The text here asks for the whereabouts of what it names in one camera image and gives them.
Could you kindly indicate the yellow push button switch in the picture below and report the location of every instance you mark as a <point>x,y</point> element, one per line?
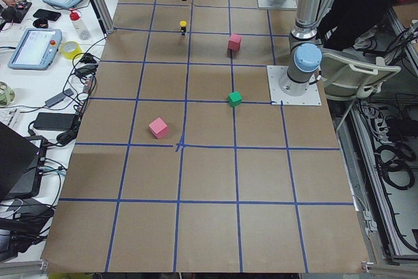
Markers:
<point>183,27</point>

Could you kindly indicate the pink cube centre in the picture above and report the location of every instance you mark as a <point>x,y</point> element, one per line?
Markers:
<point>234,42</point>

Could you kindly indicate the pink cube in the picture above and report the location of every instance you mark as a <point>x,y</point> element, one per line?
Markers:
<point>234,42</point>
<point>159,128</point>

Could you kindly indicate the red cap squeeze bottle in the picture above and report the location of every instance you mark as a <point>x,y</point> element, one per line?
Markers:
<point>79,25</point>

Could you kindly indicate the green cube near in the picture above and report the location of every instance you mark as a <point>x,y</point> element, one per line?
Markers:
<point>234,99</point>

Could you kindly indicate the yellow tape roll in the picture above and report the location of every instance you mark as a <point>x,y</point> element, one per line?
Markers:
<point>70,50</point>

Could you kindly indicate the pink cube far left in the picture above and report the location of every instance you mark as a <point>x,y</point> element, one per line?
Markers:
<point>159,128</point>

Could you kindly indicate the black smartphone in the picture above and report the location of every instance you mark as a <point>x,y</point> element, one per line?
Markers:
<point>47,14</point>

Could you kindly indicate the teach pendant near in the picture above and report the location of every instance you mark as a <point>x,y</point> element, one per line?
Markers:
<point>36,49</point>

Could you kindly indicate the person in red hoodie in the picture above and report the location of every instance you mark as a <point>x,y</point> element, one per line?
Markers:
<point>365,1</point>

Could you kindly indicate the office chair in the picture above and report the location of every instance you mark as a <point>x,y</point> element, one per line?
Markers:
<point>346,77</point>

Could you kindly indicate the black power adapter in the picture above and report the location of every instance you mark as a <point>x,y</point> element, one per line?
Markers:
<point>53,121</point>

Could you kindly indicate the black laptop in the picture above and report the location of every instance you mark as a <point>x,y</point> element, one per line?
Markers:
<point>21,160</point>

